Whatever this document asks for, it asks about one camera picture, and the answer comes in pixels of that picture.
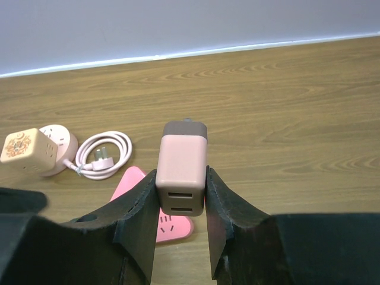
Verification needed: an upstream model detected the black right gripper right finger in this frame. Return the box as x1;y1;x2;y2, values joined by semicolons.
205;167;379;284

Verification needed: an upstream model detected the small pink plug adapter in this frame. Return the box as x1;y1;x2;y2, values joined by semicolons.
156;120;208;217

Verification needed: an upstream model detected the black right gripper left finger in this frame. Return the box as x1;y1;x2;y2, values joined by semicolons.
1;171;160;284

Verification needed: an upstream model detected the beige cube socket adapter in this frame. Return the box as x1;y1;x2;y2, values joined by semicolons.
1;128;58;174

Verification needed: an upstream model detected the coiled pink power cord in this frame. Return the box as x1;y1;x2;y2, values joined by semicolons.
62;131;133;181

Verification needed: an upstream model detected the round pink power strip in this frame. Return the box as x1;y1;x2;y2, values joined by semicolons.
39;124;78;177

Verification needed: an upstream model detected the pink triangular power strip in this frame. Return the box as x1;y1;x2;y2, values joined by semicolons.
110;166;194;243

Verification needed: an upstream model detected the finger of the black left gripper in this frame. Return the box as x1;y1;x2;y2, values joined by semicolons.
0;188;48;214

